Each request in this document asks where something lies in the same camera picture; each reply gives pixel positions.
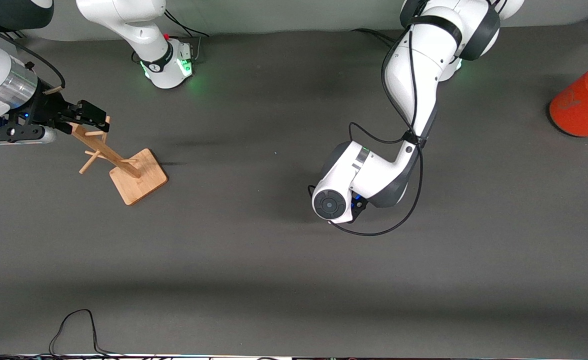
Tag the wooden mug tree stand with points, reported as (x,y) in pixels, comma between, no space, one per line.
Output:
(139,182)

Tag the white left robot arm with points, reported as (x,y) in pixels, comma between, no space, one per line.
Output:
(414,65)

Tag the dark grey table mat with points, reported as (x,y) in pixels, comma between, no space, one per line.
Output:
(294,275)

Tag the orange can with grey lid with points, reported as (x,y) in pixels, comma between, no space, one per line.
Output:
(581,105)

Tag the aluminium frame rail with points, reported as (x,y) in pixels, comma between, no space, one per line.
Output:
(16,34)

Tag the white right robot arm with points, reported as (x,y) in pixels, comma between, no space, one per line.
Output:
(139,30)

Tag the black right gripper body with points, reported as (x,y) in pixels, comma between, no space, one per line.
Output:
(50,109)

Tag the beige tape tag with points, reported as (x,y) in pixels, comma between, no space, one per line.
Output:
(54,90)

